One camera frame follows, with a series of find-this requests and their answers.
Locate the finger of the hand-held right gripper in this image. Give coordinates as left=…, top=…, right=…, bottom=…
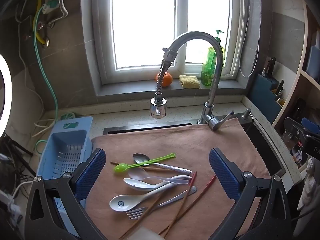
left=284, top=117, right=309, bottom=143
left=301, top=118, right=320, bottom=137

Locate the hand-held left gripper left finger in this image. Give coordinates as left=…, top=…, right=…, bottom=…
left=24, top=148, right=110, bottom=240

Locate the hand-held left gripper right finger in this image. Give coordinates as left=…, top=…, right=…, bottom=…
left=209, top=147, right=292, bottom=240

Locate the wooden chopstick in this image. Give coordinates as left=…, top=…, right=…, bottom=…
left=111, top=161, right=175, bottom=172
left=159, top=175, right=217, bottom=233
left=119, top=189, right=170, bottom=239
left=164, top=171, right=197, bottom=238

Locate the green plastic spoon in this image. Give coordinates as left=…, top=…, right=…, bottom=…
left=114, top=152, right=176, bottom=173

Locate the blue plastic utensil basket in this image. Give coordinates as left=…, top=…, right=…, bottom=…
left=36, top=116, right=93, bottom=238

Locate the white ceramic spoon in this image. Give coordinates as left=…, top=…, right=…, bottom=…
left=109, top=183, right=173, bottom=212
left=123, top=177, right=180, bottom=192

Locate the clear plastic spoon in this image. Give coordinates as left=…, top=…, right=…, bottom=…
left=128, top=167, right=192, bottom=185

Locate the ornate metal spoon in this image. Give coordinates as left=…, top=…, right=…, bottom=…
left=132, top=153, right=193, bottom=174

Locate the metal fork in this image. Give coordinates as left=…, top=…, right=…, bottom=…
left=126, top=186, right=197, bottom=220

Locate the person's right hand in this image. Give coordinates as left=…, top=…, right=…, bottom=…
left=297, top=156, right=317, bottom=211

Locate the wooden shelf unit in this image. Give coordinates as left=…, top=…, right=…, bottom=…
left=271, top=0, right=320, bottom=140

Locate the blue knife block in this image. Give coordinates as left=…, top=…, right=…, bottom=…
left=247, top=74, right=283, bottom=125

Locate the sink soap dispenser pump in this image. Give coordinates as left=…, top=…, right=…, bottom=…
left=241, top=108, right=254, bottom=123

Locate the blue container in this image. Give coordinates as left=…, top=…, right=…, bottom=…
left=305, top=44, right=320, bottom=81

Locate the pink towel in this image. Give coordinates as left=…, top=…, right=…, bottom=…
left=84, top=117, right=272, bottom=240

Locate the chrome kitchen faucet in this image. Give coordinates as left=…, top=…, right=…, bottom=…
left=149, top=31, right=235, bottom=132

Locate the yellow sponge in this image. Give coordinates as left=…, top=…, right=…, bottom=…
left=178, top=75, right=201, bottom=89

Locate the green dish soap bottle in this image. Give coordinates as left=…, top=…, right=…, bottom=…
left=200, top=29, right=226, bottom=87

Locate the orange fruit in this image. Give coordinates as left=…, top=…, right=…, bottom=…
left=155, top=71, right=173, bottom=87

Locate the white framed window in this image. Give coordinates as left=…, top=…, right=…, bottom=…
left=92, top=0, right=253, bottom=86

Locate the black handled knife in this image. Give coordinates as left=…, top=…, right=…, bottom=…
left=276, top=79, right=285, bottom=98

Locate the dark handled knife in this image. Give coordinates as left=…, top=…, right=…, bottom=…
left=261, top=56, right=277, bottom=78

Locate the hanging metal shower hose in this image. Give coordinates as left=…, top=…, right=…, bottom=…
left=238, top=0, right=261, bottom=78

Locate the white ring light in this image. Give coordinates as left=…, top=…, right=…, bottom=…
left=0, top=53, right=13, bottom=140

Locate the yellow hose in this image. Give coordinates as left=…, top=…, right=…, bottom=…
left=33, top=0, right=50, bottom=47

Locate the braided metal hose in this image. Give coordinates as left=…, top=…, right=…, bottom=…
left=48, top=0, right=69, bottom=26

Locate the white wall outlet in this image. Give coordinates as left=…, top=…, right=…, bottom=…
left=41, top=0, right=61, bottom=15

